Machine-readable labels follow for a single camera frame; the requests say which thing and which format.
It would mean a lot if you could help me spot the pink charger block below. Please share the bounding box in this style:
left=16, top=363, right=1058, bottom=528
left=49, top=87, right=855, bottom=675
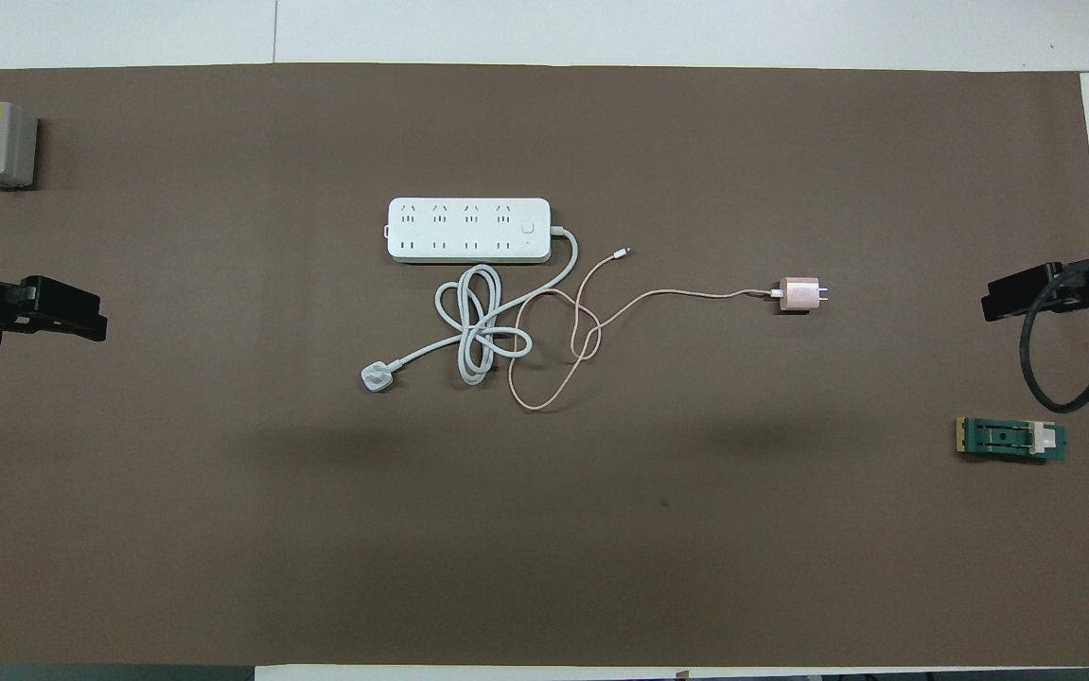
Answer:
left=779, top=276, right=831, bottom=315

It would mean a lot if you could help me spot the pink charging cable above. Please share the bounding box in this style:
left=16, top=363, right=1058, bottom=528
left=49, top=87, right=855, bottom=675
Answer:
left=507, top=248, right=784, bottom=412

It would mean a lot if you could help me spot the white power strip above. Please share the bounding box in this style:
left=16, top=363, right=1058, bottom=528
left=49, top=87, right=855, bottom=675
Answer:
left=385, top=197, right=553, bottom=265

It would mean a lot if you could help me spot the brown table mat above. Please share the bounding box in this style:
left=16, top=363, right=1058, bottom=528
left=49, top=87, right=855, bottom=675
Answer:
left=0, top=62, right=1089, bottom=668

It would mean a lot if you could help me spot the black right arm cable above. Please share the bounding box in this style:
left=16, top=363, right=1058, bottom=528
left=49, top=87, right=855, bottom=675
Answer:
left=1020, top=255, right=1089, bottom=413

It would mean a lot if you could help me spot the green knife switch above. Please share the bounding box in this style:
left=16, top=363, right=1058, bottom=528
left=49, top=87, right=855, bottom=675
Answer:
left=956, top=416, right=1068, bottom=464

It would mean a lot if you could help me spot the grey on-off switch box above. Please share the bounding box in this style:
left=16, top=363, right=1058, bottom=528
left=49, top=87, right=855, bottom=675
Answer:
left=0, top=101, right=39, bottom=190

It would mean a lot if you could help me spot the white power strip cord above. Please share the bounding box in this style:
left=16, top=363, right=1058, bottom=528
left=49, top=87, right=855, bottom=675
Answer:
left=360, top=225, right=580, bottom=395

